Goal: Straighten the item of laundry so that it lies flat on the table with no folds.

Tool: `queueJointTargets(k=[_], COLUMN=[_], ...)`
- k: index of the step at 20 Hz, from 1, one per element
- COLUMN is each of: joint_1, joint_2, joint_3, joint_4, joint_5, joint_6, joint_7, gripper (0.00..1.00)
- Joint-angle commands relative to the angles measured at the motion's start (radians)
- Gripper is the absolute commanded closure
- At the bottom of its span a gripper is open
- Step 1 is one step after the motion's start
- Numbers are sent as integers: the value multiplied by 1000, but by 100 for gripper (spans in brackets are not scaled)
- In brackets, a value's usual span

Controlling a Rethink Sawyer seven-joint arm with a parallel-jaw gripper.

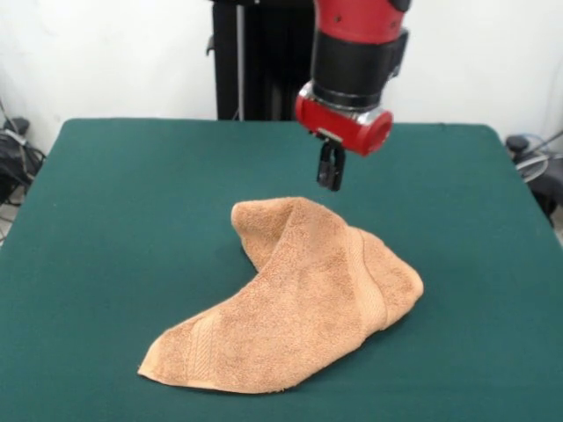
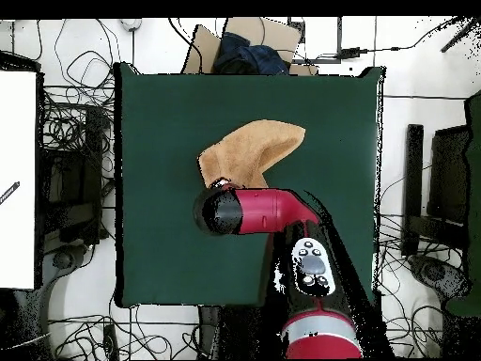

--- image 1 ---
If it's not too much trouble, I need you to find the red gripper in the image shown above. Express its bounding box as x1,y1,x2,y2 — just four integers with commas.
294,81,395,193

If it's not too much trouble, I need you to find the orange terry towel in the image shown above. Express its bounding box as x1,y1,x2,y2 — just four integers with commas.
136,196,426,393

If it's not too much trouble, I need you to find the black stand base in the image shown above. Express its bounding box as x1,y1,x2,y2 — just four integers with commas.
0,116,48,207
504,133,563,229

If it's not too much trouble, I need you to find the dark green table cloth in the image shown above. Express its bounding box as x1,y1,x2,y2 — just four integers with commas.
0,117,563,422

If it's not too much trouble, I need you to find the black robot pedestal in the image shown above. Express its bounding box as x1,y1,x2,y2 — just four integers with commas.
204,0,318,122

